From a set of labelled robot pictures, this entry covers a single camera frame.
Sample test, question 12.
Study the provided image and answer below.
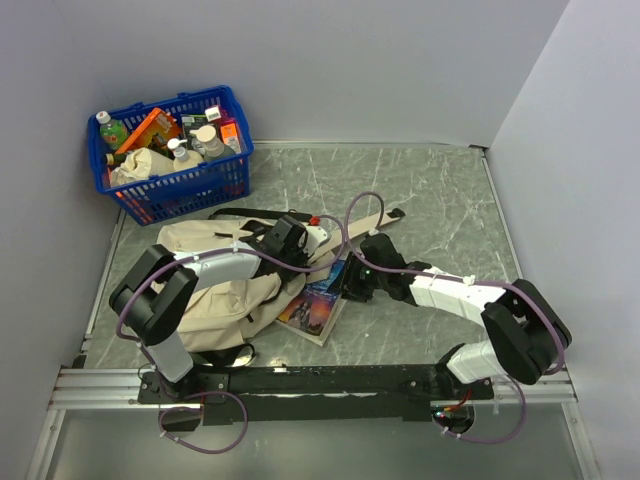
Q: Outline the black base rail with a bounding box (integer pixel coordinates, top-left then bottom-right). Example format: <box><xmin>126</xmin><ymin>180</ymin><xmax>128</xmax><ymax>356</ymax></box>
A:
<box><xmin>138</xmin><ymin>364</ymin><xmax>494</xmax><ymax>426</ymax></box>

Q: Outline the pink orange carton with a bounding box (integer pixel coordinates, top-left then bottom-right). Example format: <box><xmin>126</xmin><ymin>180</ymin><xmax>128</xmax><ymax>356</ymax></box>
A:
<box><xmin>219</xmin><ymin>110</ymin><xmax>242</xmax><ymax>154</ymax></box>

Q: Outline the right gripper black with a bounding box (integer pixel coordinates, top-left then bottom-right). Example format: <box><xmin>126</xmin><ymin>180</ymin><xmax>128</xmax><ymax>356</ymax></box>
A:
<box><xmin>327</xmin><ymin>251</ymin><xmax>387</xmax><ymax>303</ymax></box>

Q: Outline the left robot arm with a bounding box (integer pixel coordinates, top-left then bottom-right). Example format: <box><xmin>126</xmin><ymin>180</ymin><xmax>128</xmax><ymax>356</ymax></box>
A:
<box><xmin>109</xmin><ymin>214</ymin><xmax>331</xmax><ymax>402</ymax></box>

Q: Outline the beige cloth pouch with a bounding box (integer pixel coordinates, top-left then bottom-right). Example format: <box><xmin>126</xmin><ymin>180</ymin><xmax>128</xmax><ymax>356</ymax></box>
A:
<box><xmin>110</xmin><ymin>148</ymin><xmax>175</xmax><ymax>187</ymax></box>

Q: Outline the green soda bottle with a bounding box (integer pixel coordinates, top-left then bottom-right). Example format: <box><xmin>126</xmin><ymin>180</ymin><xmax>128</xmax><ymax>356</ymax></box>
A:
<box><xmin>95</xmin><ymin>111</ymin><xmax>129</xmax><ymax>151</ymax></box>

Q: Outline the blue Jane Eyre book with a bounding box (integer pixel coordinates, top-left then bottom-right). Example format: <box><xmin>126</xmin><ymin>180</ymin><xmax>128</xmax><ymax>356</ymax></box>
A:
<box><xmin>276</xmin><ymin>260</ymin><xmax>347</xmax><ymax>347</ymax></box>

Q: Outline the cream canvas backpack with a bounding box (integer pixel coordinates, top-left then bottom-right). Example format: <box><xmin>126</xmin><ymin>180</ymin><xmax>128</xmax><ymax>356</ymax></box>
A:
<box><xmin>157</xmin><ymin>217</ymin><xmax>330</xmax><ymax>353</ymax></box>

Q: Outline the orange snack box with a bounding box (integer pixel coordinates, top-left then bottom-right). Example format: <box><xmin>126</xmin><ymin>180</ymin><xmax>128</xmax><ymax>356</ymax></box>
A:
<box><xmin>116</xmin><ymin>107</ymin><xmax>182</xmax><ymax>154</ymax></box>

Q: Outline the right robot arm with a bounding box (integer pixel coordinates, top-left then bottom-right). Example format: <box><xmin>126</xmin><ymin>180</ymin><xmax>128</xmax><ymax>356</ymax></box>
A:
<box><xmin>340</xmin><ymin>233</ymin><xmax>572</xmax><ymax>398</ymax></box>

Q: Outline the grey pump bottle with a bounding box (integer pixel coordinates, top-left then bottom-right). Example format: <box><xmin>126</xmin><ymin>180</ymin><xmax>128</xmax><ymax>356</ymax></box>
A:
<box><xmin>194</xmin><ymin>125</ymin><xmax>236</xmax><ymax>162</ymax></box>

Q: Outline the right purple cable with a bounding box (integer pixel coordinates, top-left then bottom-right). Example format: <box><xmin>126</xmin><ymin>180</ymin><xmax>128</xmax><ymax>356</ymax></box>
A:
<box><xmin>343</xmin><ymin>192</ymin><xmax>569</xmax><ymax>445</ymax></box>

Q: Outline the cream lotion bottle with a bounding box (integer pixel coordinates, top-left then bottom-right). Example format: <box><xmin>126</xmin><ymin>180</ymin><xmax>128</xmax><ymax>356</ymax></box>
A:
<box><xmin>167</xmin><ymin>138</ymin><xmax>204</xmax><ymax>172</ymax></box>

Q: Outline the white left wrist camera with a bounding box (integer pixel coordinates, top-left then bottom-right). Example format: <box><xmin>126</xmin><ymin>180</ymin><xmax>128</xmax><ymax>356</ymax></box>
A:
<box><xmin>302</xmin><ymin>216</ymin><xmax>331</xmax><ymax>257</ymax></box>

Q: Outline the black product box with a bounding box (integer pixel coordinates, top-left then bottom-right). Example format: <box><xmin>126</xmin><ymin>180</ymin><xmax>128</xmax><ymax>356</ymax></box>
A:
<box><xmin>180</xmin><ymin>114</ymin><xmax>209</xmax><ymax>139</ymax></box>

